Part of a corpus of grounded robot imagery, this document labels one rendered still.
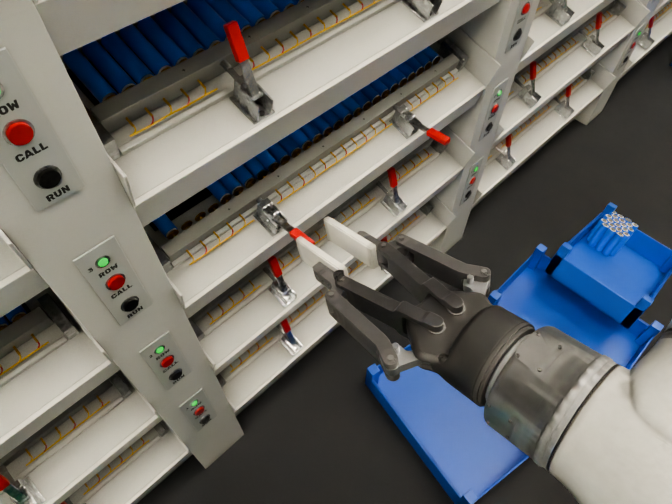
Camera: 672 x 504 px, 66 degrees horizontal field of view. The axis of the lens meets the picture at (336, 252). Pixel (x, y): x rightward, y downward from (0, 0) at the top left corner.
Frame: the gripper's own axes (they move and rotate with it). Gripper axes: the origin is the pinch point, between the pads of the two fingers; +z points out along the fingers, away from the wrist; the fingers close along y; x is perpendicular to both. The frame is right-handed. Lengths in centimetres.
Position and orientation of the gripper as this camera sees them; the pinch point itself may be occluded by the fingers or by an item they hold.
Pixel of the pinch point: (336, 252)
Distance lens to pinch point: 51.9
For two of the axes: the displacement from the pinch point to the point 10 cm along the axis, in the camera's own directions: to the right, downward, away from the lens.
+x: 1.5, 7.0, 6.9
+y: -7.3, 5.5, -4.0
